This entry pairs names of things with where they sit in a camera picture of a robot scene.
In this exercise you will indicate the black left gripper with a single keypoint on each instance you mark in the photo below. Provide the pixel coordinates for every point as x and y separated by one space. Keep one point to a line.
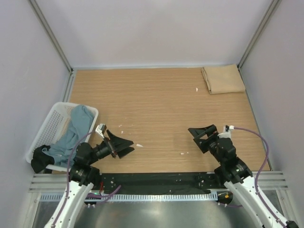
115 143

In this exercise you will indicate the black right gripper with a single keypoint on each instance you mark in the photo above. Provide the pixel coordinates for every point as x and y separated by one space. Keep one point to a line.
210 131

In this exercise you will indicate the beige t shirt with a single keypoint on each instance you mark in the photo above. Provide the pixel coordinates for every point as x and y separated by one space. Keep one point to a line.
223 79

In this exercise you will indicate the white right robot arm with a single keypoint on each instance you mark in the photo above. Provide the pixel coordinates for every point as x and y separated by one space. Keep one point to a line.
236 176

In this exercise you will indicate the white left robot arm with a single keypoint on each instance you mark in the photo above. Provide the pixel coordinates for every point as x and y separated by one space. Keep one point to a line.
82 177

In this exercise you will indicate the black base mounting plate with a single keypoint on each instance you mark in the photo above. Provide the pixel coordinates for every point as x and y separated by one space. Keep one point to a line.
175 183

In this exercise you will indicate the blue grey t shirt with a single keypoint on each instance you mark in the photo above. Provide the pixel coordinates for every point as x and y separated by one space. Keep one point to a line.
80 123

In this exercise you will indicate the white plastic laundry basket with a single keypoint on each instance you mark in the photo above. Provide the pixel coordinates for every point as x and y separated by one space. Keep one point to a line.
53 128

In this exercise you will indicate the black t shirt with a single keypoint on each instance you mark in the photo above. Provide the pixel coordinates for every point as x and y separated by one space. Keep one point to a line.
40 160

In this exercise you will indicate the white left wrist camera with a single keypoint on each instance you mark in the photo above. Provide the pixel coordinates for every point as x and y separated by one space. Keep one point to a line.
101 129

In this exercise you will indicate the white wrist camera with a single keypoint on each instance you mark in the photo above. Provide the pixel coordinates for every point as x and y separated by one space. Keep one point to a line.
227 131
101 129

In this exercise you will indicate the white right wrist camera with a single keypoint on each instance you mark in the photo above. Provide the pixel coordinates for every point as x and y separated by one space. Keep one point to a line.
227 131

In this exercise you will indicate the white slotted cable duct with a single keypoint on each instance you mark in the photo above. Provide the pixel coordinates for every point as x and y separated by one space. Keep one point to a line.
56 197

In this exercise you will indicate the aluminium frame rail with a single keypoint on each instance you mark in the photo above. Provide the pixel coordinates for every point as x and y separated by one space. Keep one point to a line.
267 180

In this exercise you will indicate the right aluminium corner post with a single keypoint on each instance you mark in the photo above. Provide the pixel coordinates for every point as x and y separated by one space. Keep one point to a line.
274 4

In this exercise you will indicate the aluminium corner post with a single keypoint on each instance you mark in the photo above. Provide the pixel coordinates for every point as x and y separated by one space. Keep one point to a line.
274 4
48 30

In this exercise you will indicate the left aluminium corner post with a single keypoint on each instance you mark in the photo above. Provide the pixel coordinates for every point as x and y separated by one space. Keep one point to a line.
48 30

